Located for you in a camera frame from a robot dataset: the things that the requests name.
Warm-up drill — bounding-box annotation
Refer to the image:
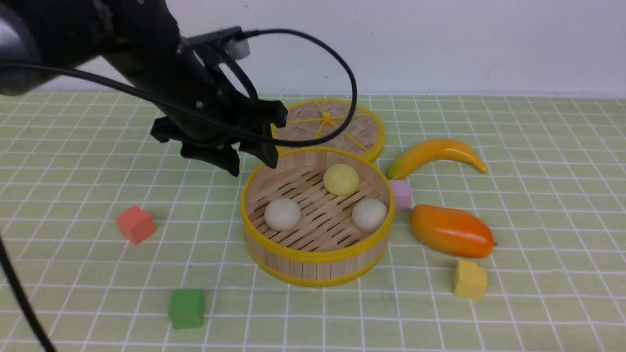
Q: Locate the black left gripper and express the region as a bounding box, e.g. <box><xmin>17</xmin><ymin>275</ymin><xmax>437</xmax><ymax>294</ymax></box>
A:
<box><xmin>105</xmin><ymin>42</ymin><xmax>288</xmax><ymax>177</ymax></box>

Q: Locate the white bun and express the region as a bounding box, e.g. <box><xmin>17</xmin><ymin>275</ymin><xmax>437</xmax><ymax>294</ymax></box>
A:
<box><xmin>264</xmin><ymin>198</ymin><xmax>301</xmax><ymax>232</ymax></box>
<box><xmin>352</xmin><ymin>198</ymin><xmax>388</xmax><ymax>233</ymax></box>

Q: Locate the pale yellow bun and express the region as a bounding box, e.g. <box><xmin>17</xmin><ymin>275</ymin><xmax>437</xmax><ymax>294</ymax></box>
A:
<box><xmin>323</xmin><ymin>163</ymin><xmax>360</xmax><ymax>196</ymax></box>

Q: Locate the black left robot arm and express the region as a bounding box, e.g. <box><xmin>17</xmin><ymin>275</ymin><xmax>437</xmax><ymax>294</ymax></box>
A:
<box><xmin>1</xmin><ymin>0</ymin><xmax>287</xmax><ymax>176</ymax></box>

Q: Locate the bamboo steamer tray yellow rim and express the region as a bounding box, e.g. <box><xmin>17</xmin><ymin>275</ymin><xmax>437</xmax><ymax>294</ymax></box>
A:
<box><xmin>239</xmin><ymin>148</ymin><xmax>395</xmax><ymax>287</ymax></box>

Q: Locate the woven bamboo steamer lid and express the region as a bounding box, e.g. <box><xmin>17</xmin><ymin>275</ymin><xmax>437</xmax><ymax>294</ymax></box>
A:
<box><xmin>271</xmin><ymin>98</ymin><xmax>386</xmax><ymax>163</ymax></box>

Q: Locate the red cube block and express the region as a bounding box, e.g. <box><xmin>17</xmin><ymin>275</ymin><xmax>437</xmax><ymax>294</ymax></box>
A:
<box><xmin>115</xmin><ymin>205</ymin><xmax>156</xmax><ymax>244</ymax></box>

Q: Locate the pink cube block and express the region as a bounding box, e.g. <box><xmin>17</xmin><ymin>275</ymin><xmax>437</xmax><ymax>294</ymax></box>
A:
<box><xmin>389</xmin><ymin>180</ymin><xmax>413</xmax><ymax>211</ymax></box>

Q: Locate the green cube block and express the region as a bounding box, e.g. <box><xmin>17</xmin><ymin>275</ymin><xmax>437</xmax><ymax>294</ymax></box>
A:
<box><xmin>168</xmin><ymin>289</ymin><xmax>205</xmax><ymax>330</ymax></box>

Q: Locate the yellow toy banana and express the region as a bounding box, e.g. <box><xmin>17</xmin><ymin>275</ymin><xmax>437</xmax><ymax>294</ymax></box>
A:
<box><xmin>385</xmin><ymin>138</ymin><xmax>488</xmax><ymax>180</ymax></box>

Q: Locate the orange toy mango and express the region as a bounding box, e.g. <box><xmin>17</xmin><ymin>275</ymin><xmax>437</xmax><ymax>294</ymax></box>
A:
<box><xmin>410</xmin><ymin>203</ymin><xmax>496</xmax><ymax>259</ymax></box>

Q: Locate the yellow block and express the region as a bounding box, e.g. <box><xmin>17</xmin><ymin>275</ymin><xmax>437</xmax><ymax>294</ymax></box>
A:
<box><xmin>452</xmin><ymin>259</ymin><xmax>488</xmax><ymax>300</ymax></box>

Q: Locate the green checkered tablecloth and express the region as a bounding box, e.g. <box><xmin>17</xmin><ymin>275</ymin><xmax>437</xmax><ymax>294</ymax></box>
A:
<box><xmin>0</xmin><ymin>91</ymin><xmax>626</xmax><ymax>352</ymax></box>

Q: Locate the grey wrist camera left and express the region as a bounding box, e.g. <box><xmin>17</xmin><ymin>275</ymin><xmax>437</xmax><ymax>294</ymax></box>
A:
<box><xmin>185</xmin><ymin>26</ymin><xmax>250</xmax><ymax>65</ymax></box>

